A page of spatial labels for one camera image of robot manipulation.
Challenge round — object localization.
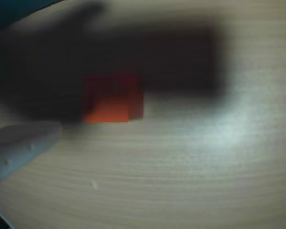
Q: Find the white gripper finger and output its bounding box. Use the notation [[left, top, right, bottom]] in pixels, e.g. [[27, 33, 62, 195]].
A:
[[0, 121, 63, 185]]

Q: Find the orange cube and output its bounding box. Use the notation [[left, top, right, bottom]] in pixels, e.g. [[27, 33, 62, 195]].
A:
[[82, 71, 145, 124]]

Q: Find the teal plastic box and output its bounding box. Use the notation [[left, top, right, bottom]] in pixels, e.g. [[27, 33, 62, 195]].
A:
[[0, 0, 62, 31]]

